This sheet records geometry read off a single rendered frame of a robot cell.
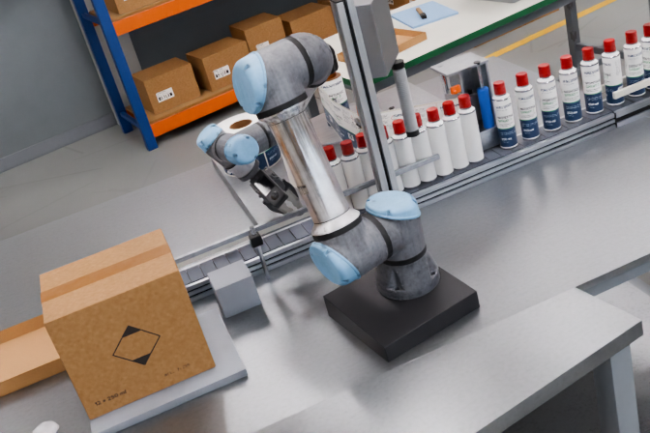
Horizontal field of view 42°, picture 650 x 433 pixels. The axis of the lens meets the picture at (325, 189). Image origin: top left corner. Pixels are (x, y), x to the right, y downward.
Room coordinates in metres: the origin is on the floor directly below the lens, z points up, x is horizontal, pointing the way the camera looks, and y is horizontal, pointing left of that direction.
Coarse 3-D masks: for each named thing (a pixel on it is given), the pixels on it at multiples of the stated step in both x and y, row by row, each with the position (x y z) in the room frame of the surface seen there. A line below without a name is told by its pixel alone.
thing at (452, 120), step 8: (448, 104) 2.20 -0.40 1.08; (448, 112) 2.20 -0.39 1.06; (456, 112) 2.22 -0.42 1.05; (448, 120) 2.20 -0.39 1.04; (456, 120) 2.20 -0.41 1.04; (448, 128) 2.20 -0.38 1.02; (456, 128) 2.19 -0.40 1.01; (448, 136) 2.20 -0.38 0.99; (456, 136) 2.19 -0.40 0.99; (456, 144) 2.19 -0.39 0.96; (464, 144) 2.21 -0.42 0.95; (456, 152) 2.20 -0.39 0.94; (464, 152) 2.20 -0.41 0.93; (456, 160) 2.20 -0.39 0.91; (464, 160) 2.20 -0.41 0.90; (456, 168) 2.20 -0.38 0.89; (464, 168) 2.19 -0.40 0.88
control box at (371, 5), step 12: (360, 0) 2.04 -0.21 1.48; (372, 0) 2.02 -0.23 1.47; (384, 0) 2.12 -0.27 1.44; (360, 12) 2.01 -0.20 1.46; (372, 12) 2.00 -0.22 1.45; (384, 12) 2.09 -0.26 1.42; (360, 24) 2.01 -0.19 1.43; (372, 24) 2.00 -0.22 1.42; (384, 24) 2.07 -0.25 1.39; (372, 36) 2.00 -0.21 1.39; (384, 36) 2.04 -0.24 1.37; (372, 48) 2.00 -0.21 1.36; (384, 48) 2.02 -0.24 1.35; (396, 48) 2.12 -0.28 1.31; (372, 60) 2.00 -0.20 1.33; (384, 60) 2.00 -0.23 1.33; (372, 72) 2.01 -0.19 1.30; (384, 72) 2.00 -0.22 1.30
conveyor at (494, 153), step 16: (608, 112) 2.30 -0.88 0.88; (528, 144) 2.24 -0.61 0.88; (448, 176) 2.18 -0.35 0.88; (304, 224) 2.13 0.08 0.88; (272, 240) 2.10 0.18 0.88; (288, 240) 2.07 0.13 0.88; (224, 256) 2.08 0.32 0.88; (240, 256) 2.05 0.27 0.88; (256, 256) 2.03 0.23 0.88; (192, 272) 2.04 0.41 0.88; (208, 272) 2.02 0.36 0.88
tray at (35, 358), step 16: (32, 320) 2.05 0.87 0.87; (0, 336) 2.03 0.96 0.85; (16, 336) 2.04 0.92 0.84; (32, 336) 2.02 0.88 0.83; (48, 336) 1.99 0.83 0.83; (0, 352) 1.98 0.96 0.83; (16, 352) 1.96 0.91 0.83; (32, 352) 1.94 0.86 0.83; (48, 352) 1.92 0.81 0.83; (0, 368) 1.90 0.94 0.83; (16, 368) 1.88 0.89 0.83; (32, 368) 1.80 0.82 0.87; (48, 368) 1.81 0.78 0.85; (64, 368) 1.82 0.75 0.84; (0, 384) 1.78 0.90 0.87; (16, 384) 1.79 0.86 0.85
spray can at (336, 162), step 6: (324, 150) 2.13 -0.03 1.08; (330, 150) 2.12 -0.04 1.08; (330, 156) 2.12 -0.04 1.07; (336, 156) 2.14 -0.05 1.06; (330, 162) 2.12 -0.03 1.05; (336, 162) 2.12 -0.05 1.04; (336, 168) 2.12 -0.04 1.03; (342, 168) 2.14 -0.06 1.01; (336, 174) 2.12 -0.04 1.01; (342, 174) 2.13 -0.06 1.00; (342, 180) 2.12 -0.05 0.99; (342, 186) 2.12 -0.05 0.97; (348, 198) 2.12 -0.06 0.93; (348, 204) 2.12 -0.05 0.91
